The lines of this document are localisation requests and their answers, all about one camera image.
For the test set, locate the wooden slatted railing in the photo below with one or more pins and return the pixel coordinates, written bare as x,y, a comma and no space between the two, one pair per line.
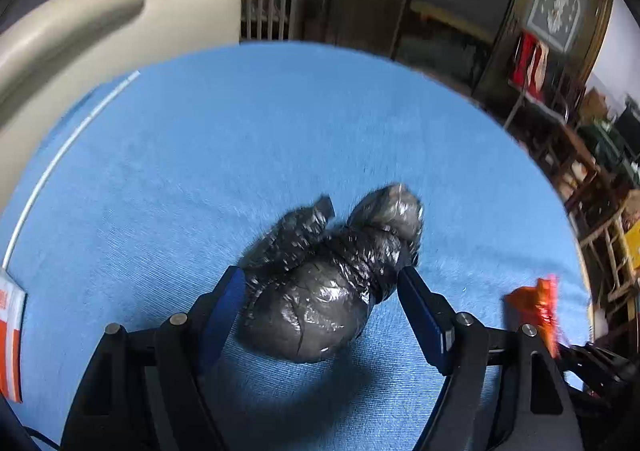
270,1

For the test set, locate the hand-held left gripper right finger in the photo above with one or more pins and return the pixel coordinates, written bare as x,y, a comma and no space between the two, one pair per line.
425,316

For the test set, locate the thin white rod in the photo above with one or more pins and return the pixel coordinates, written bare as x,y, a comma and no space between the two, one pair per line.
75,131

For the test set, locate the orange and white tissue pack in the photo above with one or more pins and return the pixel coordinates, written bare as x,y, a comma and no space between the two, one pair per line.
10,331

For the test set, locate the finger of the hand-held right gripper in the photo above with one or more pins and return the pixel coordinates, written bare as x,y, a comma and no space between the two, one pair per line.
595,366

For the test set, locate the blue tablecloth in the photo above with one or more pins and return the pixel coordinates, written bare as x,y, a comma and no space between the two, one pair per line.
250,131

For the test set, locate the beige leather sofa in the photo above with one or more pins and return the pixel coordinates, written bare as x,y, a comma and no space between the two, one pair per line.
75,31

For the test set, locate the black plastic bag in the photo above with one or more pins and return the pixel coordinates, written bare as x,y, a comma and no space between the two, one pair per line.
320,301

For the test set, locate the orange snack wrapper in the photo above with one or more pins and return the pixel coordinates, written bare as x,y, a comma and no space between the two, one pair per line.
537,301

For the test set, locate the etched glass panel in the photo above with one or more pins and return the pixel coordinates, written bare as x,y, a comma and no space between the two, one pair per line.
557,6

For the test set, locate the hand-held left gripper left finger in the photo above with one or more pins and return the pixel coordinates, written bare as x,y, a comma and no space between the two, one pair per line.
225,311

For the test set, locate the wooden chair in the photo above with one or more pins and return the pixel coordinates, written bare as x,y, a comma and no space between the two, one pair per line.
612,251

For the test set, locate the red hanging clothes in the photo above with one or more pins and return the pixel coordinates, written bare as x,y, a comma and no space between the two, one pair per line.
530,63

